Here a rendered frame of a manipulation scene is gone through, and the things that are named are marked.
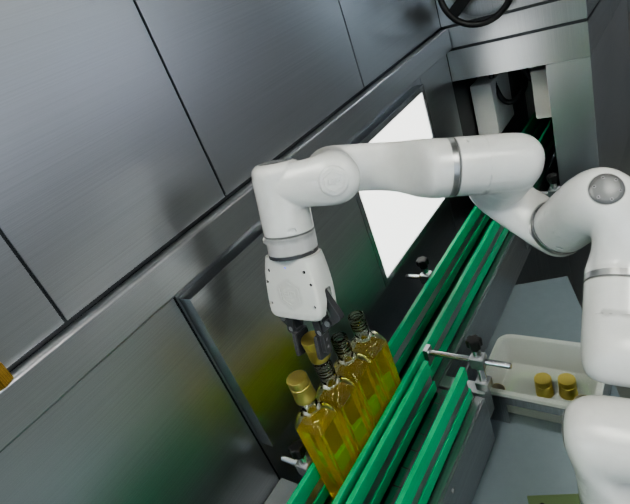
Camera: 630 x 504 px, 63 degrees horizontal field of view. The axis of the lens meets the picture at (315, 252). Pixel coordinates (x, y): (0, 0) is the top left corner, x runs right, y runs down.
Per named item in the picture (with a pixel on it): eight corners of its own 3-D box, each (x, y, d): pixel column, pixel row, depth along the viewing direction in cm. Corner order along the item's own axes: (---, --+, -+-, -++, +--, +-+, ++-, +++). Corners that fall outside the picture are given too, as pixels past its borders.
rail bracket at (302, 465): (303, 475, 97) (277, 428, 91) (332, 486, 93) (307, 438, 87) (291, 493, 95) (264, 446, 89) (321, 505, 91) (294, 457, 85)
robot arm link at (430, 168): (461, 202, 70) (308, 212, 70) (437, 187, 83) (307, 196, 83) (461, 139, 68) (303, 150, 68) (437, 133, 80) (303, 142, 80)
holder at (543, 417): (483, 357, 124) (477, 333, 120) (613, 378, 107) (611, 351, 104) (459, 412, 113) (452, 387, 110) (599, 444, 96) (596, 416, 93)
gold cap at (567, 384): (579, 388, 106) (577, 373, 103) (576, 402, 103) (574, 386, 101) (560, 386, 108) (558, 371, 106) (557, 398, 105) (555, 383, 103)
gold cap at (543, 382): (556, 388, 108) (553, 373, 106) (552, 401, 105) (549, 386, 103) (538, 384, 110) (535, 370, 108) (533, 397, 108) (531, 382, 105)
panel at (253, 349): (440, 197, 151) (413, 85, 135) (450, 197, 149) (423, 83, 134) (261, 442, 94) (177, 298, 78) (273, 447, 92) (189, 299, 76)
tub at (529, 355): (505, 359, 121) (499, 331, 117) (614, 376, 107) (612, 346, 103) (482, 416, 110) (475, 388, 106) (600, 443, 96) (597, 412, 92)
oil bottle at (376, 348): (387, 402, 105) (357, 323, 95) (412, 408, 102) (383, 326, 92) (375, 423, 102) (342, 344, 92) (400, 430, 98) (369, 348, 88)
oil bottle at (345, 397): (361, 447, 98) (325, 366, 88) (386, 455, 95) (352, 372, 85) (347, 471, 94) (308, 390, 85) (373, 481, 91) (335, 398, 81)
